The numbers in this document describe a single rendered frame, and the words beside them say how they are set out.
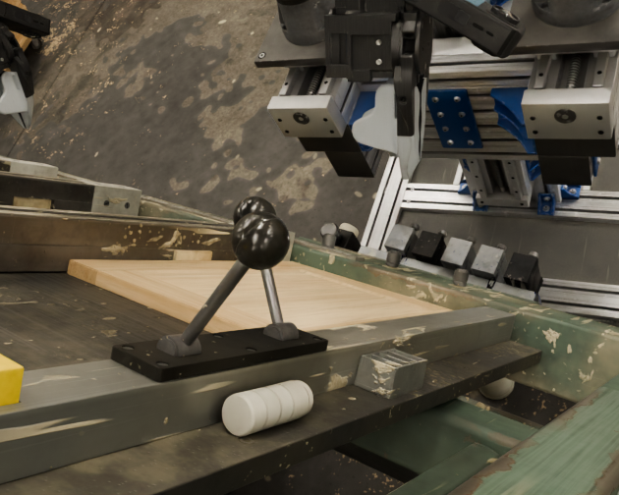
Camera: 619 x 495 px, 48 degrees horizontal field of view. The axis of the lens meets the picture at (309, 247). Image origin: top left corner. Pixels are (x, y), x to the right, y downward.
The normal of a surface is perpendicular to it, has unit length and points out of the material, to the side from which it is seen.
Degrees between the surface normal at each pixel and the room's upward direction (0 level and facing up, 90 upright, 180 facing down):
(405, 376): 89
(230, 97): 0
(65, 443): 90
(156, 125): 0
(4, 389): 90
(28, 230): 90
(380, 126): 58
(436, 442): 31
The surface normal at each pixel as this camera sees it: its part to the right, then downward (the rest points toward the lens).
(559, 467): 0.20, -0.97
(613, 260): -0.38, -0.51
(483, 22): -0.37, 0.40
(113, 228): 0.81, 0.23
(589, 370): -0.56, -0.02
